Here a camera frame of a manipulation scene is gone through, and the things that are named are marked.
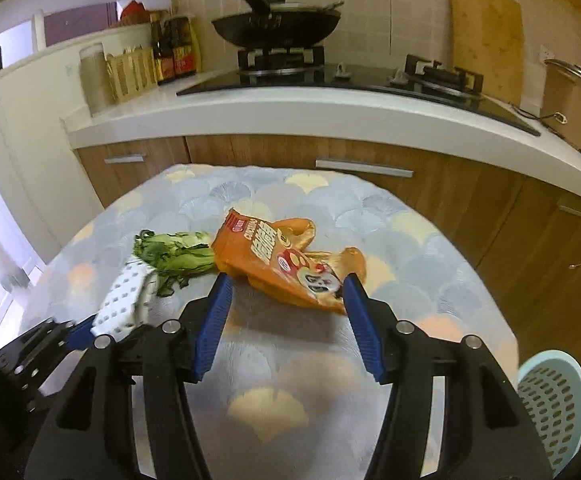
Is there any black power cord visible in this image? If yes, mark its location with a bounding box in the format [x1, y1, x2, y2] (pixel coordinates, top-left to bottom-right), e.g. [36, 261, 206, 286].
[511, 102, 569, 124]

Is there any patterned grey table cloth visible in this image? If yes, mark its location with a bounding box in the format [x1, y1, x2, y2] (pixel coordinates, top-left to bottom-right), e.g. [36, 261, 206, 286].
[35, 162, 521, 480]

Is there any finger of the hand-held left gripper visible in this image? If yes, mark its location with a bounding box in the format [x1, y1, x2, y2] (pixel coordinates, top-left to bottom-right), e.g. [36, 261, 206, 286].
[0, 316, 97, 406]

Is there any white dotted wrapper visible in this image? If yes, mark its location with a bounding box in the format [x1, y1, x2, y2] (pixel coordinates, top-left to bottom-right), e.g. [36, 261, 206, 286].
[92, 255, 152, 342]

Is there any wooden cabinet door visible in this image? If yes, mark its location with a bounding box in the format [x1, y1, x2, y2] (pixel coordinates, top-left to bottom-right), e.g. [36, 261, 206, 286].
[185, 135, 526, 281]
[477, 175, 581, 361]
[73, 136, 192, 210]

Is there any yellow woven basket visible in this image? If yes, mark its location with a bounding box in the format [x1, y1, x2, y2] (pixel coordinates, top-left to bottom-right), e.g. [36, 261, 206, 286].
[105, 46, 159, 104]

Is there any black glass gas stove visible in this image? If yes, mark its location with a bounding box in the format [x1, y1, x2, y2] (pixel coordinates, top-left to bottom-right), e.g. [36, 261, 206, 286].
[176, 45, 542, 137]

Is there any brown rice cooker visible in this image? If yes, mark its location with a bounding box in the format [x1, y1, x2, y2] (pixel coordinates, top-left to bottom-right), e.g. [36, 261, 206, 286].
[540, 58, 581, 157]

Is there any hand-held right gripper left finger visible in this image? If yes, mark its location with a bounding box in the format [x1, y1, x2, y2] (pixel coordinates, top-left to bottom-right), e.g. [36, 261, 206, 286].
[26, 273, 235, 480]

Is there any orange snack bag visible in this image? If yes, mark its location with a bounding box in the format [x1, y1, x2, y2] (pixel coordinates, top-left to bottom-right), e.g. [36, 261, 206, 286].
[211, 208, 367, 317]

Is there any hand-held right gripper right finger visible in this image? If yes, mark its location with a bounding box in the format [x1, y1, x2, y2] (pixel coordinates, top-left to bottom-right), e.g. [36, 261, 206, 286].
[343, 273, 556, 480]

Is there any wooden cutting board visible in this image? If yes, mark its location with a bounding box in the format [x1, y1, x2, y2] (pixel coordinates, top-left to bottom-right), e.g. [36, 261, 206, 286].
[447, 0, 525, 106]

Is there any green leafy vegetable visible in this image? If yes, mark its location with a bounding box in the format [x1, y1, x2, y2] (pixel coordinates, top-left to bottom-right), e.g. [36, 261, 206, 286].
[133, 229, 217, 297]

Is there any clear storage jar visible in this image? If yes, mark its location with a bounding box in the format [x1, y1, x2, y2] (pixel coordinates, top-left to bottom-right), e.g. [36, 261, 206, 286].
[79, 42, 112, 117]

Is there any light blue plastic basket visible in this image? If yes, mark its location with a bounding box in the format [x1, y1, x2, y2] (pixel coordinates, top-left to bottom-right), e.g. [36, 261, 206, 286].
[517, 349, 581, 476]

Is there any black wok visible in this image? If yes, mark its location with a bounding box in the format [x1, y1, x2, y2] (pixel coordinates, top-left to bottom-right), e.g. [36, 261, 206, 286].
[211, 7, 343, 51]

